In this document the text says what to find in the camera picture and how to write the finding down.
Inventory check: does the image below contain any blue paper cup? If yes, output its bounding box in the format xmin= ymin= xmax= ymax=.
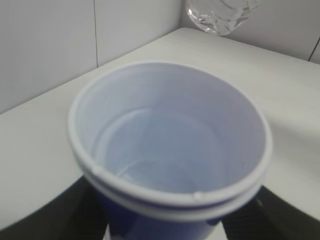
xmin=67 ymin=61 xmax=273 ymax=240

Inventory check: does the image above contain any clear water bottle red label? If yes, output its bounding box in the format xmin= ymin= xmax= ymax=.
xmin=185 ymin=0 xmax=261 ymax=36

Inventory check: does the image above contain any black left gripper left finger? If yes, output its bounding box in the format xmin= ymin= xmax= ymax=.
xmin=0 ymin=177 xmax=108 ymax=240

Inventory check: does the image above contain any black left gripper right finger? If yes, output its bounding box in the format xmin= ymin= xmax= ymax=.
xmin=222 ymin=186 xmax=320 ymax=240

